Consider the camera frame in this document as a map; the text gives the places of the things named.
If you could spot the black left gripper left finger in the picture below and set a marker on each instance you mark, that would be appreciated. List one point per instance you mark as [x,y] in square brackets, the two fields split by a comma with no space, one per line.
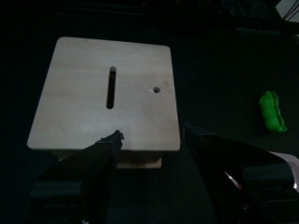
[81,172]

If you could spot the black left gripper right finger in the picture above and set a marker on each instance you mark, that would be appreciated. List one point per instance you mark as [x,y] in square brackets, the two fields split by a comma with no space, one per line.
[233,157]

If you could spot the light wooden drawer box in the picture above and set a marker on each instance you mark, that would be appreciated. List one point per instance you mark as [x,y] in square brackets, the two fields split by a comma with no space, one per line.
[85,96]

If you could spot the green toy pea pod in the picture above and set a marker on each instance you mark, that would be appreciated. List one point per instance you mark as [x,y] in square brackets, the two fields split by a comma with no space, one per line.
[272,112]

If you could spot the white background panel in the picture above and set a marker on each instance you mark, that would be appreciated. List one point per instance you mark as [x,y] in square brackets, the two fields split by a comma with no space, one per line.
[290,7]

